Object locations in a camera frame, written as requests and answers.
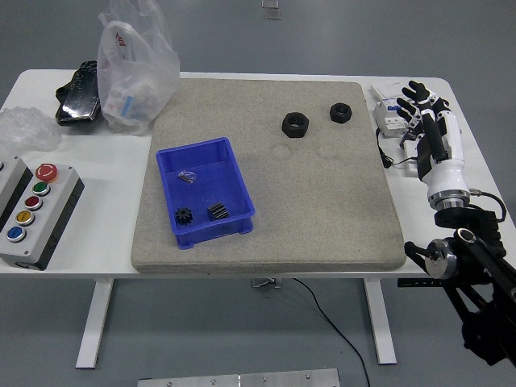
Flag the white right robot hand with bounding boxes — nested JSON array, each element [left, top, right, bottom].
[[395, 79, 471, 202]]

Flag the large black gear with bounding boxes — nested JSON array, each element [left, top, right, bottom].
[[206, 201, 231, 222]]

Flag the small black gear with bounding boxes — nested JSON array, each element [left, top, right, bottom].
[[175, 207, 195, 227]]

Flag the small black hex nut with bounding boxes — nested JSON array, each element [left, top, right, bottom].
[[329, 102, 356, 123]]

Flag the large black hex nut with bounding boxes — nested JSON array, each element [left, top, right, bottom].
[[281, 111, 310, 139]]

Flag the blue plastic box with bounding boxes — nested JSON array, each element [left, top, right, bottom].
[[155, 136, 257, 249]]

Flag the grey five-button control box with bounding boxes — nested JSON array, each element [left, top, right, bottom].
[[0, 163, 86, 272]]

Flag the white power socket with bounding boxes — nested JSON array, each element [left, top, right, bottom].
[[404, 140, 422, 178]]

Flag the white circuit breaker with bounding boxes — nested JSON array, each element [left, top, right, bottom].
[[371, 98, 416, 139]]

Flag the flat white carton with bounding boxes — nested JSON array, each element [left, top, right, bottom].
[[369, 80, 412, 102]]

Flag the black table control panel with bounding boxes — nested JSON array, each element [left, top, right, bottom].
[[397, 277, 443, 288]]

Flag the grey-brown felt mat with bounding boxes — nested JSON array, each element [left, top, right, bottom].
[[131, 77, 407, 276]]

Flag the white table leg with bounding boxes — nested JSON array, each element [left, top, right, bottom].
[[364, 277, 398, 366], [75, 277, 114, 368]]

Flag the silver metal plate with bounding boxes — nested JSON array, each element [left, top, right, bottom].
[[136, 368, 340, 387]]

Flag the translucent white plastic bag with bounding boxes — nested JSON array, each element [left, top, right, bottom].
[[97, 0, 181, 137]]

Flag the shiny black packet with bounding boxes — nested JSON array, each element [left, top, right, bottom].
[[55, 60, 102, 127]]

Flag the crumpled clear plastic wrap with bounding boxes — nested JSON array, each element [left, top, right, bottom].
[[0, 106, 63, 153]]

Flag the thin black adapter cord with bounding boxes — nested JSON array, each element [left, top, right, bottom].
[[375, 127, 418, 167]]

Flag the black cable on floor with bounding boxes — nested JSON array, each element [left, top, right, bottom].
[[292, 277, 371, 387]]

